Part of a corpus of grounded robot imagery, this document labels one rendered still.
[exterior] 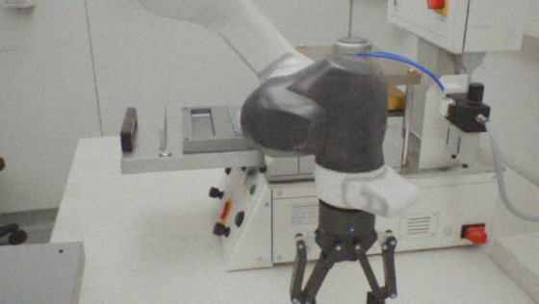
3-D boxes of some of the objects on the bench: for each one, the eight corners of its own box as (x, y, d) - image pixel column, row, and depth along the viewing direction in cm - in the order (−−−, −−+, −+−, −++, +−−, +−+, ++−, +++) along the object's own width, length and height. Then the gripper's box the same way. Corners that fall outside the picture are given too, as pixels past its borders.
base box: (422, 177, 143) (428, 114, 136) (498, 257, 109) (512, 178, 102) (215, 192, 135) (212, 126, 128) (228, 284, 100) (225, 200, 94)
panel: (215, 194, 133) (246, 126, 127) (225, 265, 105) (266, 182, 100) (207, 191, 132) (239, 123, 127) (216, 262, 105) (255, 179, 99)
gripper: (416, 182, 76) (402, 317, 84) (267, 187, 74) (269, 324, 83) (434, 208, 69) (417, 352, 77) (269, 214, 67) (271, 360, 76)
